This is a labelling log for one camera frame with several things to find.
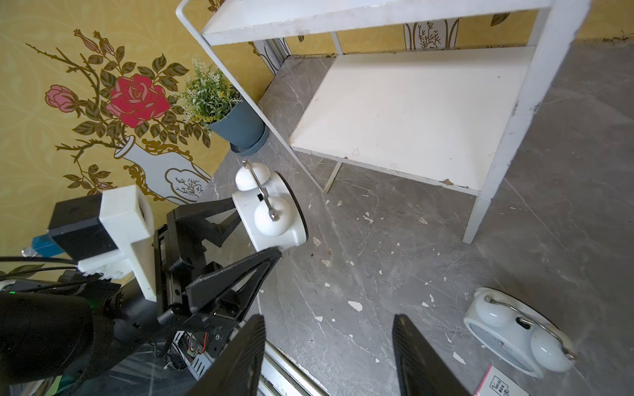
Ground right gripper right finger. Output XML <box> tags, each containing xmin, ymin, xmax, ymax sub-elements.
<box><xmin>392</xmin><ymin>314</ymin><xmax>469</xmax><ymax>396</ymax></box>

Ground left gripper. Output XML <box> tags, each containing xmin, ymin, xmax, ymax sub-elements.
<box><xmin>154</xmin><ymin>198</ymin><xmax>282</xmax><ymax>342</ymax></box>

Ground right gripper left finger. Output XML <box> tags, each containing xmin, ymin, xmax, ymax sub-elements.
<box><xmin>188</xmin><ymin>314</ymin><xmax>267</xmax><ymax>396</ymax></box>

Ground white twin-bell clock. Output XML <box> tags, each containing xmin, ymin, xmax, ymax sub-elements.
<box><xmin>232</xmin><ymin>160</ymin><xmax>308</xmax><ymax>252</ymax></box>
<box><xmin>463</xmin><ymin>287</ymin><xmax>578</xmax><ymax>379</ymax></box>

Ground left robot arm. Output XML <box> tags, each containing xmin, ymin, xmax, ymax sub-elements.
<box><xmin>1</xmin><ymin>195</ymin><xmax>282</xmax><ymax>389</ymax></box>

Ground white two-tier shelf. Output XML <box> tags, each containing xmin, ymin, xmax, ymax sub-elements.
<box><xmin>175</xmin><ymin>0</ymin><xmax>590</xmax><ymax>244</ymax></box>

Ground floral seed packet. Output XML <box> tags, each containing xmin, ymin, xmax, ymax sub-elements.
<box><xmin>474</xmin><ymin>366</ymin><xmax>529</xmax><ymax>396</ymax></box>

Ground potted green plant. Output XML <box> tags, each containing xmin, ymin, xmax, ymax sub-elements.
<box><xmin>178</xmin><ymin>61</ymin><xmax>268</xmax><ymax>157</ymax></box>

